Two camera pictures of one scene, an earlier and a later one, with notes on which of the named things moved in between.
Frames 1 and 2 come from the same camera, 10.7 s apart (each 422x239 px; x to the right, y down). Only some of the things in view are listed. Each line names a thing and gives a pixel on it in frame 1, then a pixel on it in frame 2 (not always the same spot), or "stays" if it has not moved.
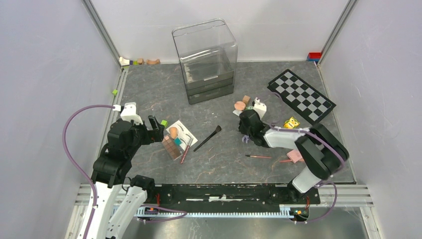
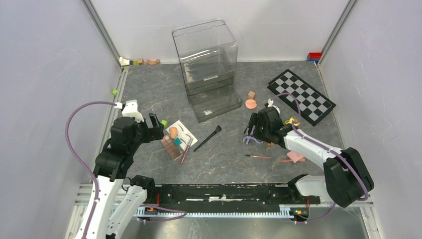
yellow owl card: (291, 123) stays
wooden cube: (246, 99) -> (251, 95)
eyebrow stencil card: (184, 138) stays
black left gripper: (159, 128) stays
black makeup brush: (218, 129) stays
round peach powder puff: (240, 105) -> (251, 104)
